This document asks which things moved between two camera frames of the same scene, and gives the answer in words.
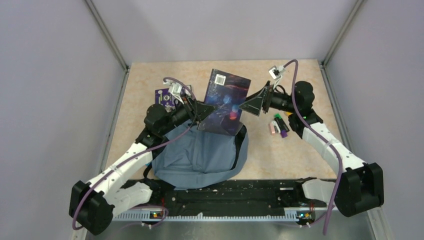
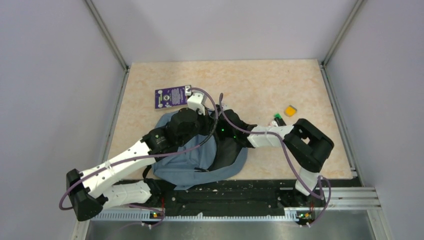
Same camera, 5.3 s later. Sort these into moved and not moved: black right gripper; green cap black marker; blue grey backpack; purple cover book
Moved: black right gripper
Not moved: green cap black marker; purple cover book; blue grey backpack
